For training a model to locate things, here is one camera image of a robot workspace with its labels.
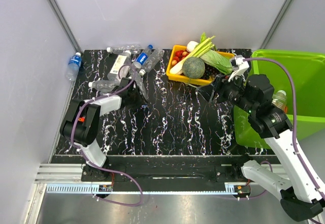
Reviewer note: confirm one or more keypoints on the red strawberries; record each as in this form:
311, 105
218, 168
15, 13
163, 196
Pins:
179, 55

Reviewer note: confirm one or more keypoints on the yellow plastic tray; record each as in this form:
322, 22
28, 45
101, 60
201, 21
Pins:
182, 78

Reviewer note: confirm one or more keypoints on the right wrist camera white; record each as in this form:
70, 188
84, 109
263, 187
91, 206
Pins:
239, 66

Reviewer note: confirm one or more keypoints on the Pepsi bottle on table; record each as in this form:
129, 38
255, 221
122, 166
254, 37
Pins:
137, 64

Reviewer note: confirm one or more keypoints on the tea label clear bottle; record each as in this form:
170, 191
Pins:
279, 99

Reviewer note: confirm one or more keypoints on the dark grape bunch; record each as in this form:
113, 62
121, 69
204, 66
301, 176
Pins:
210, 72

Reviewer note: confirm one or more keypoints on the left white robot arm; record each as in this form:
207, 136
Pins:
80, 125

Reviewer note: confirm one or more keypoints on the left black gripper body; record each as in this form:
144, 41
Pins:
136, 98

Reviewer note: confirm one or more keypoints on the beige label clear bottle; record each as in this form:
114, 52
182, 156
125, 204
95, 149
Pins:
118, 71

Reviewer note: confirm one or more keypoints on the clear bottle at back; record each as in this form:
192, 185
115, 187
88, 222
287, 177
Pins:
130, 48

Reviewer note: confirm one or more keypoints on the celery stalks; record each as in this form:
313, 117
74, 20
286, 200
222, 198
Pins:
202, 47

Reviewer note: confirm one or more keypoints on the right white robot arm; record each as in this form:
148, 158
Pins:
300, 194

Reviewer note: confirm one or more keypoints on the green netted melon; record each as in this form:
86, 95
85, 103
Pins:
193, 68

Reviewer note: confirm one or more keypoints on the clear bottle horizontal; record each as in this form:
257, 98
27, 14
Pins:
103, 86

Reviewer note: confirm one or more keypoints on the napa cabbage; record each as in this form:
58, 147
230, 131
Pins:
221, 63

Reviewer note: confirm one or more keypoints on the green plastic bin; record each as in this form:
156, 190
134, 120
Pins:
307, 72

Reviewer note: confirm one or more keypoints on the black marble mat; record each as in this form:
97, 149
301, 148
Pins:
175, 121

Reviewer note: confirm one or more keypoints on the white mushroom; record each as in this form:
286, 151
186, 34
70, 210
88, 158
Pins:
191, 46

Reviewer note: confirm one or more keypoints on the clear crushed bottle right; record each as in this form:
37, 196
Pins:
151, 61

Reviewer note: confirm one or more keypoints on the clear bottle diagonal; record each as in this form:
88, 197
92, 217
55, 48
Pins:
139, 82

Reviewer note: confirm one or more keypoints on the white radish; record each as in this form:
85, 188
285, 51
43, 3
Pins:
177, 69

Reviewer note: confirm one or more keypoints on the Pepsi bottle by wall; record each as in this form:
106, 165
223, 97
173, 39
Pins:
73, 67

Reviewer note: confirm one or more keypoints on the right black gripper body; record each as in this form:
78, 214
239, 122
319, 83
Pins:
230, 91

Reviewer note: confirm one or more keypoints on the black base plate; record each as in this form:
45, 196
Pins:
213, 168

